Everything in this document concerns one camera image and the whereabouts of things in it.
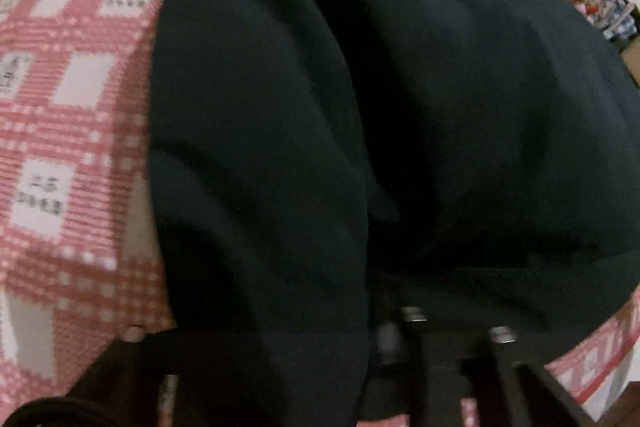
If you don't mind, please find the dark green jacket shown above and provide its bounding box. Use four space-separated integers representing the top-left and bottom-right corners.
146 0 640 427

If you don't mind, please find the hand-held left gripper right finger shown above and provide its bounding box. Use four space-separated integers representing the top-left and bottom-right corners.
372 305 598 427

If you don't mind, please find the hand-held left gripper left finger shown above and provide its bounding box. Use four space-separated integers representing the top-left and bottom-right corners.
62 326 177 427

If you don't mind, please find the red patterned blanket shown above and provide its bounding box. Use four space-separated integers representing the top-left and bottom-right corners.
0 0 640 427

